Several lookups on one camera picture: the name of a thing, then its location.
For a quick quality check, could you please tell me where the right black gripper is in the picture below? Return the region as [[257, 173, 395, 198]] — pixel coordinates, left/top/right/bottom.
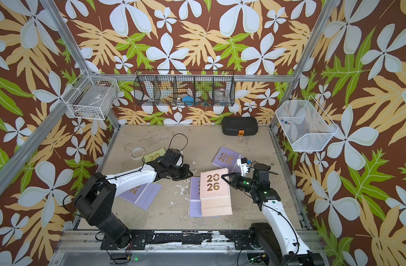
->
[[222, 172, 259, 194]]

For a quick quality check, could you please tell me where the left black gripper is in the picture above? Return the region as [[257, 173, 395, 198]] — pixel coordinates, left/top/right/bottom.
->
[[169, 163, 195, 180]]

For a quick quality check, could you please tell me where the green 2026 desk calendar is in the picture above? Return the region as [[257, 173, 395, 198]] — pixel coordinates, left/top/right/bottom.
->
[[143, 148, 166, 162]]

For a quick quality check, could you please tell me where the purple 2026 calendar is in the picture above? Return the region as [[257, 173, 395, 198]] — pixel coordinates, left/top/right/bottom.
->
[[119, 183, 162, 211], [212, 147, 247, 173], [188, 177, 218, 217]]

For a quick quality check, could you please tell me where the pink 2026 calendar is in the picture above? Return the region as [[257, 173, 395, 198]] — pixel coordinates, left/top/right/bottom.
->
[[200, 168, 232, 217]]

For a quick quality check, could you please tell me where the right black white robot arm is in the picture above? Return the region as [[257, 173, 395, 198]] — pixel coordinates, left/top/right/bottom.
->
[[222, 158, 325, 266]]

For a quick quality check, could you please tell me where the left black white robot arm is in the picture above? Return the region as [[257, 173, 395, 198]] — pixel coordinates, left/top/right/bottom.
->
[[74, 149, 193, 249]]

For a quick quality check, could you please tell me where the clear round lid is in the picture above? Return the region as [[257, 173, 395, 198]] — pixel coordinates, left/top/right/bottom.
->
[[130, 147, 145, 160]]

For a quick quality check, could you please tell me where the black hard case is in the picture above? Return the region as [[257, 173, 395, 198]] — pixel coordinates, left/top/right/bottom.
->
[[221, 117, 258, 136]]

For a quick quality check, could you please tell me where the blue object in basket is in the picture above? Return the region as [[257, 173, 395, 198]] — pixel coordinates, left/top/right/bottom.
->
[[182, 95, 195, 106]]

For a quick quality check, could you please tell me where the white mesh basket right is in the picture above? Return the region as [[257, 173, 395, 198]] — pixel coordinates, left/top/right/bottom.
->
[[276, 96, 339, 153]]

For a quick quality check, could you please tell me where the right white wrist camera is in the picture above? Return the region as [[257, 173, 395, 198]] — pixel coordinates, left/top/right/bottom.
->
[[237, 157, 252, 176]]

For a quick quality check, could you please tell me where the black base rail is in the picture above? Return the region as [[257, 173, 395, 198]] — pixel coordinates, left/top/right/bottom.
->
[[100, 230, 279, 250]]

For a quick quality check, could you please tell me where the black wire basket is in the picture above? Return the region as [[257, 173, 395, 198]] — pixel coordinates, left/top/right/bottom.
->
[[132, 69, 236, 106]]

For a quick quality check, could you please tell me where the white wire basket left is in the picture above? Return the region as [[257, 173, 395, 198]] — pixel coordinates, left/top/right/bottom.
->
[[64, 75, 119, 120]]

